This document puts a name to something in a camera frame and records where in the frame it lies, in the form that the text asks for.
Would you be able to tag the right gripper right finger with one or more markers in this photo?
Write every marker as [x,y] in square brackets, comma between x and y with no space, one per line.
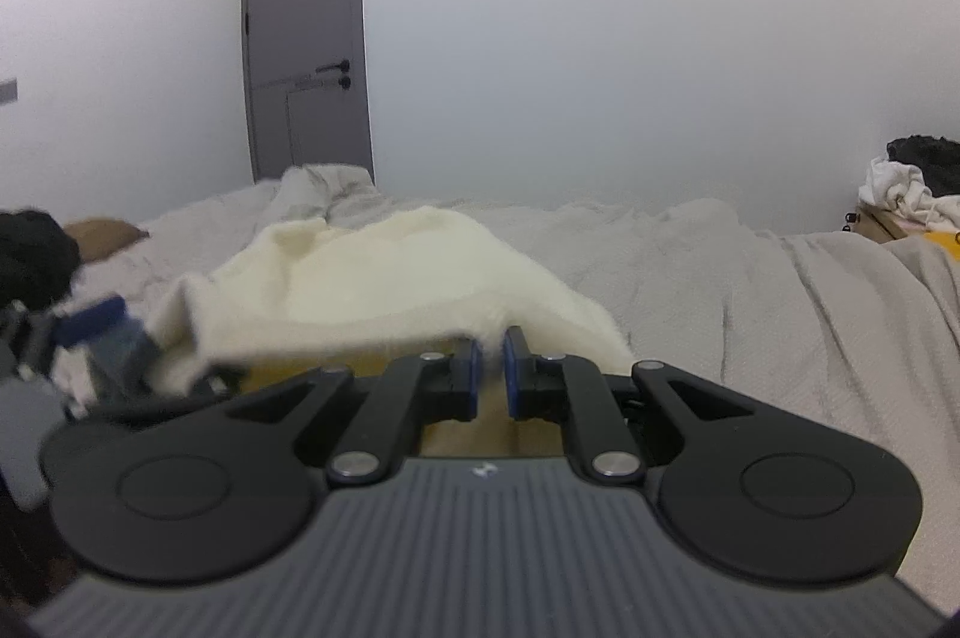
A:
[572,392]

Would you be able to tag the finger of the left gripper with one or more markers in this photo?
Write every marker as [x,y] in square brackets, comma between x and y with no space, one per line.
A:
[91,322]

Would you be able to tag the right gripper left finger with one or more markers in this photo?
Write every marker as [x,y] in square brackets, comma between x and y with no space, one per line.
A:
[412,393]

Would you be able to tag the cream blue striped sweater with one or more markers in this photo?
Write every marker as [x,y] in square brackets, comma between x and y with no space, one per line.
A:
[306,293]

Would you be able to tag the black clothing pile left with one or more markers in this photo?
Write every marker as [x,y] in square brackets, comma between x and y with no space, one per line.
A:
[38,260]

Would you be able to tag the brown pillow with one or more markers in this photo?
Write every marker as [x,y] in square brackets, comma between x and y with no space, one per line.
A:
[100,238]

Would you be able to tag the grey bed sheet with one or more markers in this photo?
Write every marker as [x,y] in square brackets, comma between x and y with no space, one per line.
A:
[831,326]

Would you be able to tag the cardboard box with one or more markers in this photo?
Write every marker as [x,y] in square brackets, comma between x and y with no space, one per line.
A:
[876,224]

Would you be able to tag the white crumpled garment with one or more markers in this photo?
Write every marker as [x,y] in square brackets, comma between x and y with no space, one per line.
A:
[900,189]

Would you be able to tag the yellow printed fabric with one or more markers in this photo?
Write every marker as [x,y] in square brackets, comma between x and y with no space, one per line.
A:
[948,241]

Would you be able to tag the grey door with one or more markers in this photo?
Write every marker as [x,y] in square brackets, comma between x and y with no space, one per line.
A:
[293,116]

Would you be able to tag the black fluffy garment right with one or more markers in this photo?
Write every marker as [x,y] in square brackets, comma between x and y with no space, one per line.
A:
[937,158]

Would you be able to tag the grey wall panel left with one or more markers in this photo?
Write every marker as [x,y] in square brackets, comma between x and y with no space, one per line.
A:
[8,91]

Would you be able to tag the black door handle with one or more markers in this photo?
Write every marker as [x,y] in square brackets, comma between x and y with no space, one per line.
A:
[342,72]

